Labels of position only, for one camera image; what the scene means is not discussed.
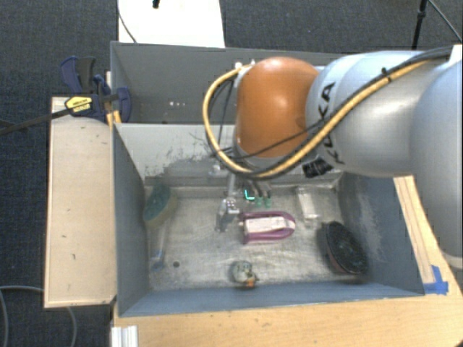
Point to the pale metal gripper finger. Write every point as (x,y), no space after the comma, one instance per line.
(233,208)
(221,219)

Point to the grey metal bin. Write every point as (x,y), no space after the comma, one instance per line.
(202,237)

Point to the small grey toy duck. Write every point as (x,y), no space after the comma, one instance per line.
(243,272)

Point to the green and yellow sponge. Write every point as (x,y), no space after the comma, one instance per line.
(159,204)

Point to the clear plastic bottle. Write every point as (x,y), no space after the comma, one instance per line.
(308,204)

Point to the black round brush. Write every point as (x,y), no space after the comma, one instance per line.
(343,248)

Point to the pale wood board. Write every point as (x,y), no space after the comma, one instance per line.
(79,212)

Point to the black cylinder on white bracket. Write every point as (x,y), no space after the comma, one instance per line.
(317,168)

